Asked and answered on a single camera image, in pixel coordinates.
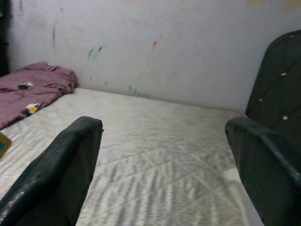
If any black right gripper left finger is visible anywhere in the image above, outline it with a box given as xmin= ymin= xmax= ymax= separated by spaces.
xmin=0 ymin=116 xmax=104 ymax=226

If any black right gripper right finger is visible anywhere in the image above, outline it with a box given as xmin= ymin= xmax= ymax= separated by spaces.
xmin=225 ymin=116 xmax=301 ymax=226

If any blue yellow children's book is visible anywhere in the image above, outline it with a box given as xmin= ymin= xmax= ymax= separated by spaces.
xmin=0 ymin=132 xmax=12 ymax=159

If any purple cartoon print blanket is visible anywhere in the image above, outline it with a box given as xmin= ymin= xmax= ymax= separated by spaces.
xmin=0 ymin=61 xmax=77 ymax=130

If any black tufted headboard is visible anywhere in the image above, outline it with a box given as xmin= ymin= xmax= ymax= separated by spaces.
xmin=245 ymin=29 xmax=301 ymax=165

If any white quilted mattress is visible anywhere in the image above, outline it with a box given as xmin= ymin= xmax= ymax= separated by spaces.
xmin=0 ymin=88 xmax=266 ymax=226

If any dark cabinet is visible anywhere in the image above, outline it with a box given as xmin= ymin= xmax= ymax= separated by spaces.
xmin=0 ymin=0 xmax=11 ymax=77

